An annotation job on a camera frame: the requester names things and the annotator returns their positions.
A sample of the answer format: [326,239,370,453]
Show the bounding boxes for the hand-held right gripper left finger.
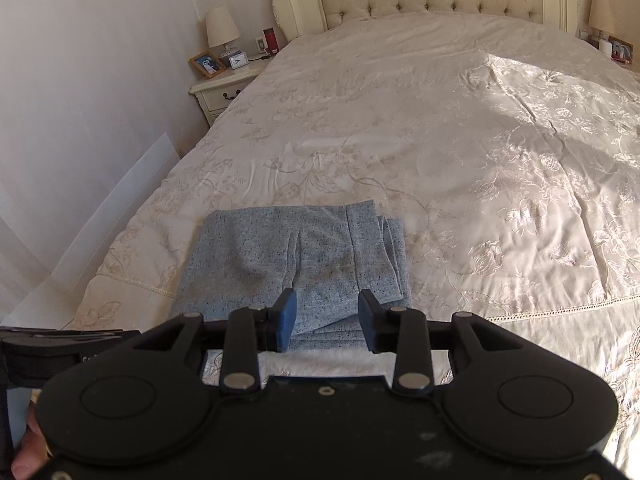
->
[132,287,299,394]

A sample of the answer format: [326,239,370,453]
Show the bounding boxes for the cream nightstand with drawer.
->
[188,62,266,127]

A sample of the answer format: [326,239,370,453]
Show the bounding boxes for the white sheer curtain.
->
[0,175,56,326]

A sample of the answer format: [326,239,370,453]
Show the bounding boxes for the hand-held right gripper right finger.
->
[357,288,524,394]

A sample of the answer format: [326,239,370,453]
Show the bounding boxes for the table lamp with cream shade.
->
[205,6,242,59]
[587,0,615,44]

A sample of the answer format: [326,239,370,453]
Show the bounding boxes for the grey speckled pants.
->
[172,200,414,354]

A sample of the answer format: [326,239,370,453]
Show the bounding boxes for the cream embroidered bedspread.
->
[72,12,640,480]

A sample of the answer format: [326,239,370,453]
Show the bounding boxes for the wooden picture frame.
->
[189,50,226,80]

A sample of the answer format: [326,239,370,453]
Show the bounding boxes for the red framed picture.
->
[607,37,634,64]

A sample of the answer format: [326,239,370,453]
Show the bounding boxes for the person's left hand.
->
[12,404,54,480]

